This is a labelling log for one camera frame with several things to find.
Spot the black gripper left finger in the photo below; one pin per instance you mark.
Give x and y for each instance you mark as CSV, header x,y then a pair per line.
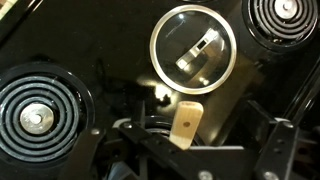
x,y
160,150

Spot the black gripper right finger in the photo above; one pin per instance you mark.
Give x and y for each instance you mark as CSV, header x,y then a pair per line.
x,y
276,150

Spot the wooden cooking stick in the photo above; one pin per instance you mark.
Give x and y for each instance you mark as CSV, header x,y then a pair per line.
x,y
181,136

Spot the glass lid with steel rim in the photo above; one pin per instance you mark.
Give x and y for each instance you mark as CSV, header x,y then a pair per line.
x,y
166,66

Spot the black electric coil burner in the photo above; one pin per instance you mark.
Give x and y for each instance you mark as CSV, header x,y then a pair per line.
x,y
266,20
50,96

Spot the black electric stove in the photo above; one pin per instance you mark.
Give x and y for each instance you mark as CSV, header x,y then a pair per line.
x,y
100,43

